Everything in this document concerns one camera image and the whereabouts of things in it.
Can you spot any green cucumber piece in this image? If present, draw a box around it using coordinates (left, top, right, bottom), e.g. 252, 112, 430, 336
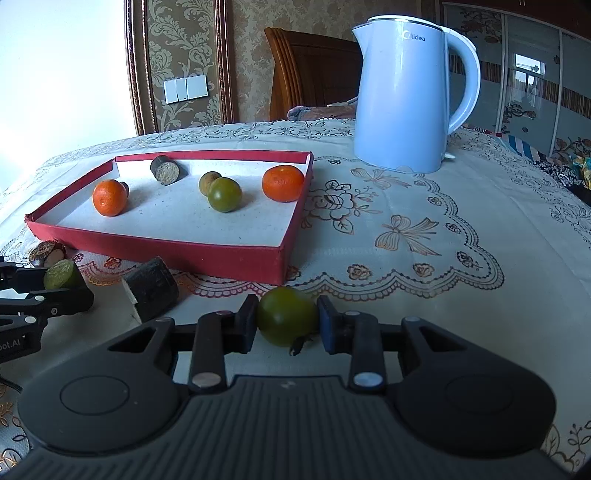
43, 259, 84, 290

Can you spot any green tomato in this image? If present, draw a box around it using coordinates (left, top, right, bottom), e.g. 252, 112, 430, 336
207, 177, 242, 213
256, 286, 318, 356

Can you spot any black sugarcane piece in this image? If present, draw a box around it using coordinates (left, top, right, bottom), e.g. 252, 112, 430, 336
150, 155, 181, 186
121, 257, 179, 323

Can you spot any large orange tangerine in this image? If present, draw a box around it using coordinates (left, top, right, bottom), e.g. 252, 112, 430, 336
92, 179, 127, 217

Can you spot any small orange tangerine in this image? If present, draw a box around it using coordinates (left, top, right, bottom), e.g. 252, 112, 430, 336
262, 165, 304, 203

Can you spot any dark brown dried fruit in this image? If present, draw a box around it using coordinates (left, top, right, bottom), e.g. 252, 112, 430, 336
28, 241, 66, 268

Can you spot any red shallow cardboard tray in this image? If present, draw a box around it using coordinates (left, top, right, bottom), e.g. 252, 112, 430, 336
25, 150, 314, 285

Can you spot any left brown longan fruit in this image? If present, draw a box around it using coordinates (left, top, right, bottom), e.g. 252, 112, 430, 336
120, 182, 129, 198

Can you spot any brown longan fruit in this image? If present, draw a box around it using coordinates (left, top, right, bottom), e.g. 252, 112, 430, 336
120, 182, 129, 198
198, 171, 221, 197

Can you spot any right brown longan fruit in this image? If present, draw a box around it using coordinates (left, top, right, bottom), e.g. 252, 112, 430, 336
198, 171, 221, 197

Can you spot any bedding pile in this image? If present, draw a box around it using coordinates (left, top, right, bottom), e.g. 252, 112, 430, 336
287, 97, 358, 122

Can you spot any white electric kettle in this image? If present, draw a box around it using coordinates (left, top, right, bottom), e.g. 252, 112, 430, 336
353, 15, 482, 174

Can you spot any brown wooden headboard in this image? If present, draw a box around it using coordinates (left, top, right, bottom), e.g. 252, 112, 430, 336
264, 27, 363, 120

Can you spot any white wall switch panel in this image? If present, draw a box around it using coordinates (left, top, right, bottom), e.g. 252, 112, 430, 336
163, 75, 208, 104

